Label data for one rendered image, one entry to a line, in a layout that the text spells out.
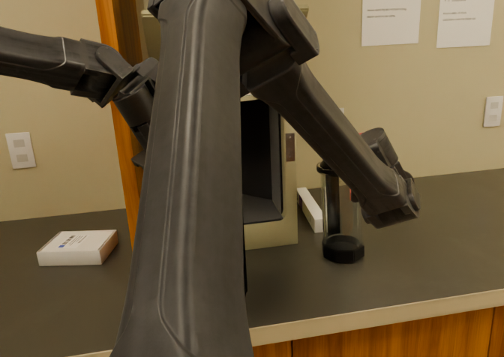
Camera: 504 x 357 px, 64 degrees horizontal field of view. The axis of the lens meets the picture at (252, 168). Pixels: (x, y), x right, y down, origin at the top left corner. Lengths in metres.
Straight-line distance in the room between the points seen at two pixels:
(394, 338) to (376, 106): 0.85
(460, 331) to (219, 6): 0.87
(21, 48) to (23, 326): 0.54
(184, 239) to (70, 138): 1.23
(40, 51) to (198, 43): 0.37
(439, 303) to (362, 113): 0.79
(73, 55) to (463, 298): 0.83
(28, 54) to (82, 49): 0.07
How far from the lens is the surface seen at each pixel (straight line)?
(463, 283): 0.99
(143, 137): 0.67
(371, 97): 1.52
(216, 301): 0.21
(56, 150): 1.45
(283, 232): 1.05
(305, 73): 0.45
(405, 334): 0.97
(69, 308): 0.95
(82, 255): 1.09
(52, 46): 0.65
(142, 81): 0.68
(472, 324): 1.05
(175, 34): 0.32
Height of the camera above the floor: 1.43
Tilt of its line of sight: 16 degrees down
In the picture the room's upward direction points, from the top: 3 degrees counter-clockwise
